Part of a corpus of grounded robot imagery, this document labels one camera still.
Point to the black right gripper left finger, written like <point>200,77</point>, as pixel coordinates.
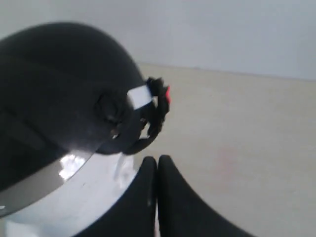
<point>133,215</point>

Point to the black helmet with tinted visor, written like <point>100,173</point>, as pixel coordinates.
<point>68,91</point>

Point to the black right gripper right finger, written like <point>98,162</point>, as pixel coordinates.
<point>181,211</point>

